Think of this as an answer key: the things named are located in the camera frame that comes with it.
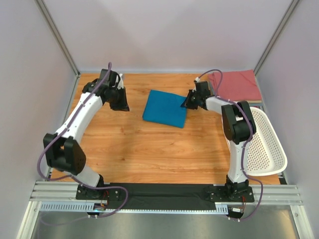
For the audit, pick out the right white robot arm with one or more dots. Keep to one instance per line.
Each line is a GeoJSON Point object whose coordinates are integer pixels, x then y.
{"type": "Point", "coordinates": [238, 127]}

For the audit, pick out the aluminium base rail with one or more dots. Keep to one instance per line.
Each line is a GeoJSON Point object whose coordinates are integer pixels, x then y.
{"type": "Point", "coordinates": [68, 191]}

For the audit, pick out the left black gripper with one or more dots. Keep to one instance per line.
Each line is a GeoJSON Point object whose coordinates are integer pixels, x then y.
{"type": "Point", "coordinates": [119, 97]}

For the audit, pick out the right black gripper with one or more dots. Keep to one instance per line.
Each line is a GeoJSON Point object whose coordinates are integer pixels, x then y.
{"type": "Point", "coordinates": [192, 100]}

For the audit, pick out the right aluminium frame post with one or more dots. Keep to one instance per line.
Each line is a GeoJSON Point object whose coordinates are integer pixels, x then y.
{"type": "Point", "coordinates": [276, 35]}

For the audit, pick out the aluminium frame post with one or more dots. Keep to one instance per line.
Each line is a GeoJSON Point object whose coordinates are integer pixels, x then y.
{"type": "Point", "coordinates": [276, 35]}
{"type": "Point", "coordinates": [56, 34]}

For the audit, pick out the blue t shirt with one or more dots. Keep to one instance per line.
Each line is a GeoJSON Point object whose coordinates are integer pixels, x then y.
{"type": "Point", "coordinates": [165, 108]}

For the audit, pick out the left aluminium frame post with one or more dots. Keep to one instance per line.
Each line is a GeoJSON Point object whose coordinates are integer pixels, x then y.
{"type": "Point", "coordinates": [56, 34]}

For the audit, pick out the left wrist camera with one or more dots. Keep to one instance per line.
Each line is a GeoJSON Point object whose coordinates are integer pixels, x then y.
{"type": "Point", "coordinates": [119, 81]}

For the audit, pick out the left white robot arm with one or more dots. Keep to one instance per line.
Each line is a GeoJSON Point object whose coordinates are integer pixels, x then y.
{"type": "Point", "coordinates": [62, 149]}

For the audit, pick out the grey slotted cable duct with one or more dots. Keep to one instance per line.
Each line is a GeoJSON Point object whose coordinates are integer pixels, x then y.
{"type": "Point", "coordinates": [219, 209]}

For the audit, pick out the white perforated basket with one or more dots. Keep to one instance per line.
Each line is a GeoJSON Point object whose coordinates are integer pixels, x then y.
{"type": "Point", "coordinates": [264, 154]}

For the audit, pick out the folded red t shirt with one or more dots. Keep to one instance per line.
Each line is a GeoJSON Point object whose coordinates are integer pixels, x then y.
{"type": "Point", "coordinates": [236, 85]}

